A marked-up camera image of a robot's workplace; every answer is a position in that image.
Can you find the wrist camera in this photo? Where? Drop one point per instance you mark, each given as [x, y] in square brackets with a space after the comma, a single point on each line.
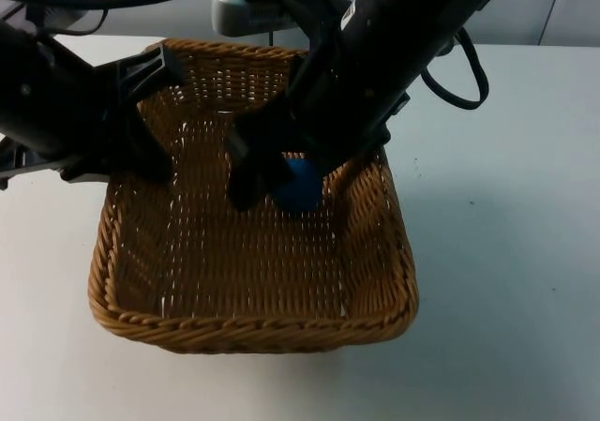
[234, 13]
[56, 18]

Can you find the brown wicker basket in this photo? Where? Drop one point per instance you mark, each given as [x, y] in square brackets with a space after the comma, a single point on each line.
[234, 275]

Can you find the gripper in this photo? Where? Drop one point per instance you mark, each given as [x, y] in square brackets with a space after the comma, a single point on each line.
[51, 97]
[351, 107]

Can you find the blue ball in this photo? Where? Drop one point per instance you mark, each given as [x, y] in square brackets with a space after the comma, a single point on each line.
[300, 191]

